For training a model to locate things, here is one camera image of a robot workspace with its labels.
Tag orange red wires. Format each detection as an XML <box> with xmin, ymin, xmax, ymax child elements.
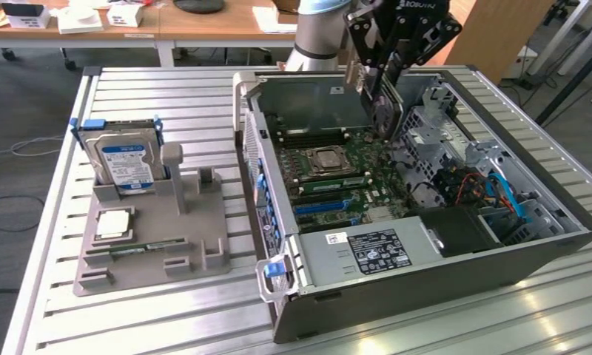
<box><xmin>452</xmin><ymin>173</ymin><xmax>494</xmax><ymax>208</ymax></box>

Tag white paper stack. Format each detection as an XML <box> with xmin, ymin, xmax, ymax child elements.
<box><xmin>252</xmin><ymin>6</ymin><xmax>300</xmax><ymax>35</ymax></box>

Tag black Nvidia graphics card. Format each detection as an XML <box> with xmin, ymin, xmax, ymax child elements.
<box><xmin>344</xmin><ymin>61</ymin><xmax>405</xmax><ymax>142</ymax></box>

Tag green motherboard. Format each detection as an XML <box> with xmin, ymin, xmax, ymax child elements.
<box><xmin>270</xmin><ymin>127</ymin><xmax>425</xmax><ymax>236</ymax></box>

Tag metal CPU socket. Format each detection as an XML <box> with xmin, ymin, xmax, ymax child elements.
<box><xmin>305</xmin><ymin>146</ymin><xmax>357</xmax><ymax>177</ymax></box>

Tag wooden desk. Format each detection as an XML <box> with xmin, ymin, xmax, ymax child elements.
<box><xmin>0</xmin><ymin>0</ymin><xmax>433</xmax><ymax>70</ymax></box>

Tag white box with black lid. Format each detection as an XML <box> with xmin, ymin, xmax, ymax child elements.
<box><xmin>1</xmin><ymin>2</ymin><xmax>50</xmax><ymax>29</ymax></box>

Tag black RAM slot bank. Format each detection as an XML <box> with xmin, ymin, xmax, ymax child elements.
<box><xmin>274</xmin><ymin>127</ymin><xmax>350</xmax><ymax>145</ymax></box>
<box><xmin>294</xmin><ymin>169</ymin><xmax>374</xmax><ymax>196</ymax></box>

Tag grey power supply unit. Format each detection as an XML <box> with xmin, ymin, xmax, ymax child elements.
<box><xmin>297</xmin><ymin>216</ymin><xmax>444</xmax><ymax>288</ymax></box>

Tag black slanted pole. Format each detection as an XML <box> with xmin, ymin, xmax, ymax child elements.
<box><xmin>534</xmin><ymin>33</ymin><xmax>592</xmax><ymax>125</ymax></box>

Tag white table frame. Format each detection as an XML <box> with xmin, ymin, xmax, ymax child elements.
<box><xmin>525</xmin><ymin>0</ymin><xmax>592</xmax><ymax>107</ymax></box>

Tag black round base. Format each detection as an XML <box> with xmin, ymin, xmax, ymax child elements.
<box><xmin>171</xmin><ymin>0</ymin><xmax>225</xmax><ymax>15</ymax></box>

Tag installed green RAM stick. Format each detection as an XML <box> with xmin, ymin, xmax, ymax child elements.
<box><xmin>298</xmin><ymin>177</ymin><xmax>370</xmax><ymax>194</ymax></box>

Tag loose silver CPU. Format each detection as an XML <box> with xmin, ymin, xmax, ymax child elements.
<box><xmin>94</xmin><ymin>209</ymin><xmax>133</xmax><ymax>237</ymax></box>

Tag white floor cable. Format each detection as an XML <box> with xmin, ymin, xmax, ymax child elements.
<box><xmin>0</xmin><ymin>133</ymin><xmax>66</xmax><ymax>156</ymax></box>

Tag hard disk with blue carrier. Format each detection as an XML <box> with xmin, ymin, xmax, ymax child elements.
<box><xmin>69</xmin><ymin>117</ymin><xmax>165</xmax><ymax>196</ymax></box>

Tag blue SATA wire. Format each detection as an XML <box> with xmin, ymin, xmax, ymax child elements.
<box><xmin>486</xmin><ymin>172</ymin><xmax>529</xmax><ymax>226</ymax></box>

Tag installed CPU with paste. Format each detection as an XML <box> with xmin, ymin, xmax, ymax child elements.
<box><xmin>316</xmin><ymin>149</ymin><xmax>345</xmax><ymax>170</ymax></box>

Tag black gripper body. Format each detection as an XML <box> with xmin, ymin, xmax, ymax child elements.
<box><xmin>376</xmin><ymin>0</ymin><xmax>453</xmax><ymax>44</ymax></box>

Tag grey parts rack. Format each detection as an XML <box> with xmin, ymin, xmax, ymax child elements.
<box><xmin>71</xmin><ymin>143</ymin><xmax>233</xmax><ymax>297</ymax></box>

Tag wooden cabinet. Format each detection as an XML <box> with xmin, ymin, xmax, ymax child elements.
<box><xmin>422</xmin><ymin>0</ymin><xmax>558</xmax><ymax>85</ymax></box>

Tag black floor cable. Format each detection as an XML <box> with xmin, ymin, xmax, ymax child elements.
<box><xmin>0</xmin><ymin>195</ymin><xmax>43</xmax><ymax>227</ymax></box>

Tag black fan shroud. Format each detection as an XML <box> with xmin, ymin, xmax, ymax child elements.
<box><xmin>418</xmin><ymin>205</ymin><xmax>505</xmax><ymax>259</ymax></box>

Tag open black PC case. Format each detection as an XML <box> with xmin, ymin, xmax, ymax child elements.
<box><xmin>230</xmin><ymin>68</ymin><xmax>592</xmax><ymax>345</ymax></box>

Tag white floor box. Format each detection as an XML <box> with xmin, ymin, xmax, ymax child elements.
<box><xmin>501</xmin><ymin>44</ymin><xmax>541</xmax><ymax>81</ymax></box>

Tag brown cardboard box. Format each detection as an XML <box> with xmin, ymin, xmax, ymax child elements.
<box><xmin>270</xmin><ymin>0</ymin><xmax>301</xmax><ymax>16</ymax></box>

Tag black internal cable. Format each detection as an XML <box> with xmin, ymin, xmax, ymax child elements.
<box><xmin>388</xmin><ymin>146</ymin><xmax>448</xmax><ymax>208</ymax></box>

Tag metal disk bay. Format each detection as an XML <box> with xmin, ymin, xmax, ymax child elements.
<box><xmin>476</xmin><ymin>146</ymin><xmax>569</xmax><ymax>247</ymax></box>

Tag white stacked container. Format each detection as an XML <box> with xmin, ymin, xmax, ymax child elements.
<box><xmin>55</xmin><ymin>4</ymin><xmax>103</xmax><ymax>36</ymax></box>

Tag white printed box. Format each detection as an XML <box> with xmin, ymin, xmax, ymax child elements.
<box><xmin>106</xmin><ymin>2</ymin><xmax>145</xmax><ymax>28</ymax></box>

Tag perforated metal drive cage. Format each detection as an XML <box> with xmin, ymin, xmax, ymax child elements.
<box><xmin>398</xmin><ymin>105</ymin><xmax>474</xmax><ymax>186</ymax></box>

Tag loose green RAM stick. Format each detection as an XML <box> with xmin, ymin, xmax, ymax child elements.
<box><xmin>107</xmin><ymin>239</ymin><xmax>183</xmax><ymax>257</ymax></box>

